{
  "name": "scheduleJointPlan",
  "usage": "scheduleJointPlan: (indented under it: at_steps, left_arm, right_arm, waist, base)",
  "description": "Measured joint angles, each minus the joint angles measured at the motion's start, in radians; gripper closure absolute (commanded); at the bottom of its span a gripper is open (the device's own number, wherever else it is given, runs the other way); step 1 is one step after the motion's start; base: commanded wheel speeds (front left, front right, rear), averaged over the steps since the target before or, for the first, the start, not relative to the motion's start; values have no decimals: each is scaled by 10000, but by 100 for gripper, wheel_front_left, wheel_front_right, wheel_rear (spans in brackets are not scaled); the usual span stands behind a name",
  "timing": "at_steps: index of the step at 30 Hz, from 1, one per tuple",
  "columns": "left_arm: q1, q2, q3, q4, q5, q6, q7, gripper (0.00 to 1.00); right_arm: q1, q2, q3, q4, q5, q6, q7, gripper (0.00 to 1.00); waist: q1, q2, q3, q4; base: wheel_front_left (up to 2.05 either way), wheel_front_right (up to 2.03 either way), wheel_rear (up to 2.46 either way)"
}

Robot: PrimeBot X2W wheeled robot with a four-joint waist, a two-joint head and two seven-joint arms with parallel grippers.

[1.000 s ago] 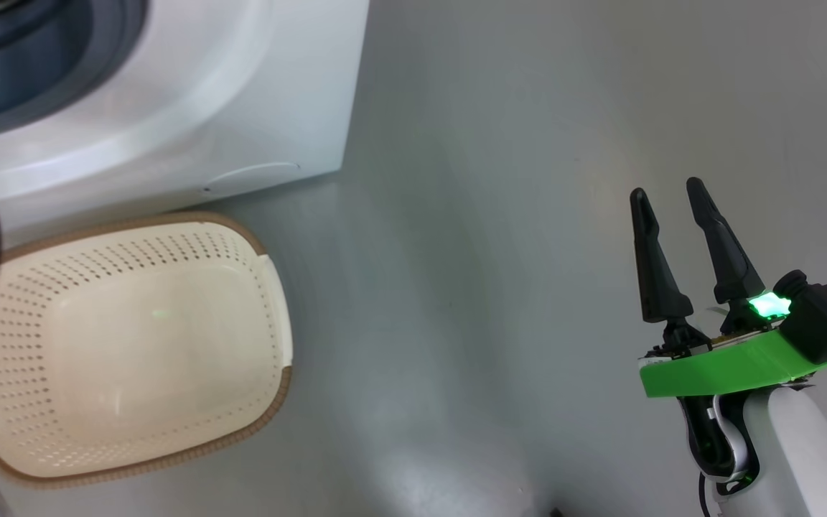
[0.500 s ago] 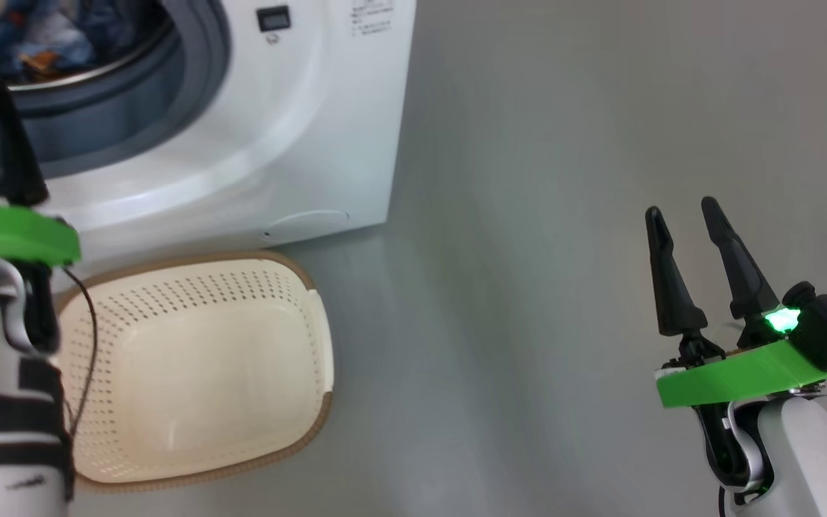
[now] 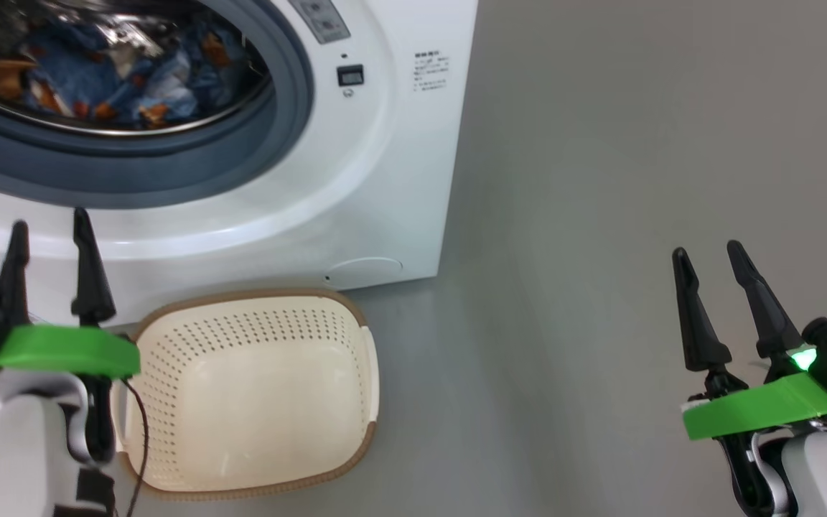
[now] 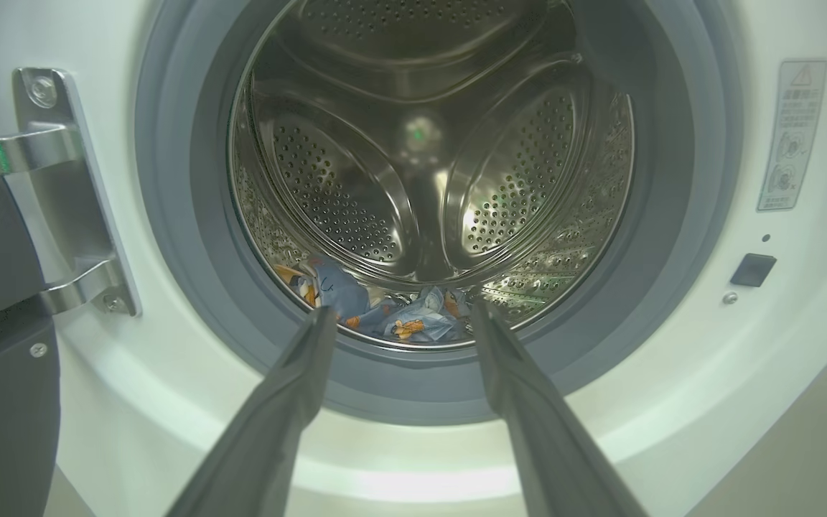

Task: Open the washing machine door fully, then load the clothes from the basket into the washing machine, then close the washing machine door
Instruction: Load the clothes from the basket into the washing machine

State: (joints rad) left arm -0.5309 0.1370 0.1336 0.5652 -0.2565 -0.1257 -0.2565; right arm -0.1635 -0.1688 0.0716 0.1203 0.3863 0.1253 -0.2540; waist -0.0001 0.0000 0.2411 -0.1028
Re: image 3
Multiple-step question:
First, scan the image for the steel washing machine drum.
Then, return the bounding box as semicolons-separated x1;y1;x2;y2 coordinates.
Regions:
0;0;275;137

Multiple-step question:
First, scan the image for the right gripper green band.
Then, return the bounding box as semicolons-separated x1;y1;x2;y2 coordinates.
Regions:
672;240;827;517

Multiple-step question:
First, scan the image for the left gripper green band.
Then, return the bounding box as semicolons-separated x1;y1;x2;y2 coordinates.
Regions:
0;208;141;464

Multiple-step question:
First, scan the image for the white front-load washing machine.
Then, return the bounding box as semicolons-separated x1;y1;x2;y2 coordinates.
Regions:
0;0;479;327

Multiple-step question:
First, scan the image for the small printed text label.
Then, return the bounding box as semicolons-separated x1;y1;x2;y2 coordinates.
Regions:
413;50;451;93

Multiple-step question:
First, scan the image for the round white filter cover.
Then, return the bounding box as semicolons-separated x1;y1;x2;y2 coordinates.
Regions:
325;257;404;290

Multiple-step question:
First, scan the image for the grey warning label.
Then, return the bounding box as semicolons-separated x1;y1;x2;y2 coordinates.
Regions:
288;0;352;45

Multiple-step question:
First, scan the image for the grey rubber door gasket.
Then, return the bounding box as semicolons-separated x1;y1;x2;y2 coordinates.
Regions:
0;0;314;210

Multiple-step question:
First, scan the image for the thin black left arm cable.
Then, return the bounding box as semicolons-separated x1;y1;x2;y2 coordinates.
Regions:
123;379;150;517

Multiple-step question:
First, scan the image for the cream perforated laundry basket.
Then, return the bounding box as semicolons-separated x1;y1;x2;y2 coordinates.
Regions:
118;289;380;501

